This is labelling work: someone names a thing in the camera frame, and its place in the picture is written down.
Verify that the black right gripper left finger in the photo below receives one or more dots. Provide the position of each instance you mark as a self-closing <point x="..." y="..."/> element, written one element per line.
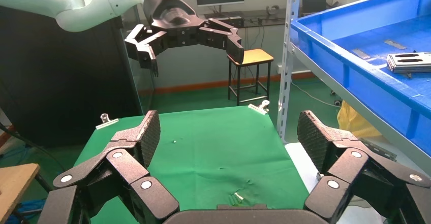
<point x="124" y="168"/>

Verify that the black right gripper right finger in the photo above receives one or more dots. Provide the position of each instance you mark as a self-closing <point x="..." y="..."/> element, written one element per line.
<point x="346" y="168"/>

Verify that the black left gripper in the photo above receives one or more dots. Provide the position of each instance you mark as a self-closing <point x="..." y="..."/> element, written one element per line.
<point x="168" y="10"/>

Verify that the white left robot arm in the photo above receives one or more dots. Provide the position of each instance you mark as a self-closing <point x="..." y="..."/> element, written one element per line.
<point x="67" y="0"/>

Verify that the black electronics box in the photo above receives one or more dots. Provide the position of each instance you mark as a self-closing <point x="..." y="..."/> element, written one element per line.
<point x="230" y="21"/>

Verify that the blue plastic tray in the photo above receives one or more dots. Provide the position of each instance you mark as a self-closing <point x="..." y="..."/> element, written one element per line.
<point x="370" y="81"/>

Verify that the silver metal binder clip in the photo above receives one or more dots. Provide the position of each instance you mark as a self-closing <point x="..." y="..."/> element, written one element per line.
<point x="107" y="123"/>
<point x="259" y="108"/>

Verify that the yellow seat black stool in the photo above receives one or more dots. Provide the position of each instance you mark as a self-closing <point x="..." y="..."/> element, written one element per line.
<point x="252" y="57"/>

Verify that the black desk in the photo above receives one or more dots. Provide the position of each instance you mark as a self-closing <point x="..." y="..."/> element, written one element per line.
<point x="259" y="14"/>

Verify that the green table cloth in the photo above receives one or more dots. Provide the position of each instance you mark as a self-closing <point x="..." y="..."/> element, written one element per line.
<point x="208" y="148"/>

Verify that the black headphones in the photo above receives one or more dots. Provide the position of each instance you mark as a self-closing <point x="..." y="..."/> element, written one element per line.
<point x="272" y="9"/>

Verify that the white tape scrap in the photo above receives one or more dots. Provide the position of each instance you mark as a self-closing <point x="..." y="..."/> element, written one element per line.
<point x="238" y="196"/>

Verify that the wooden top stool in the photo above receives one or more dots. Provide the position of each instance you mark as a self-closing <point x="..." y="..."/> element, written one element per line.
<point x="13" y="185"/>

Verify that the grey tape strip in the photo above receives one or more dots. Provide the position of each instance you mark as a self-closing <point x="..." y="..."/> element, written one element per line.
<point x="394" y="44"/>
<point x="361" y="54"/>

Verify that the small black monitor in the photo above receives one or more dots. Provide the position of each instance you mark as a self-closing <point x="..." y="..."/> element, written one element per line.
<point x="315" y="3"/>

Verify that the grey sheet metal bracket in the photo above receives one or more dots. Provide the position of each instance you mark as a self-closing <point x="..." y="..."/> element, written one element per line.
<point x="380" y="150"/>

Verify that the white wall outlet box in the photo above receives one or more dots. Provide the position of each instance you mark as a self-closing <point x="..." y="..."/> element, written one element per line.
<point x="279" y="69"/>

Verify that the grey perforated shelf post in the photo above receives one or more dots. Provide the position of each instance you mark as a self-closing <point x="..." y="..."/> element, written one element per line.
<point x="286" y="81"/>

